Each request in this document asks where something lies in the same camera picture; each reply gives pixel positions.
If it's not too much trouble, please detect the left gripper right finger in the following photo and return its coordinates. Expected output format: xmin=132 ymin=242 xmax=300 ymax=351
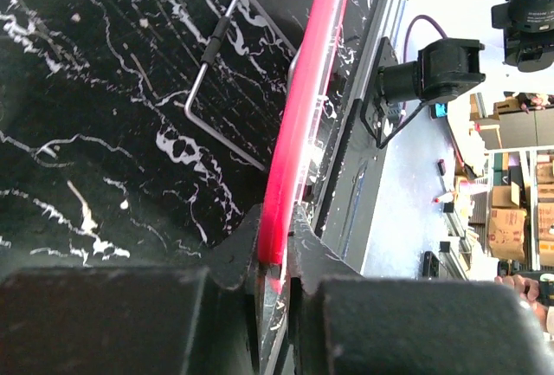
xmin=288 ymin=206 xmax=550 ymax=374

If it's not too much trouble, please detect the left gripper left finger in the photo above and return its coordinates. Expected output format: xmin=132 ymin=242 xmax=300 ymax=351
xmin=1 ymin=206 xmax=261 ymax=374

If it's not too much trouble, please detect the pink framed whiteboard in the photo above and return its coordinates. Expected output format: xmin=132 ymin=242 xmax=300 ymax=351
xmin=257 ymin=0 xmax=347 ymax=293

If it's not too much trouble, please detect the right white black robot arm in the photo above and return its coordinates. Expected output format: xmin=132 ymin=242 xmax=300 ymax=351
xmin=375 ymin=0 xmax=553 ymax=112

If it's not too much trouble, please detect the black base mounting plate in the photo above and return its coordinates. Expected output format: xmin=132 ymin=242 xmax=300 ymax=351
xmin=308 ymin=0 xmax=408 ymax=273

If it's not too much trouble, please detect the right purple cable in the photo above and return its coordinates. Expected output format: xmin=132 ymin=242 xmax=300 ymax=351
xmin=404 ymin=14 xmax=449 ymax=62

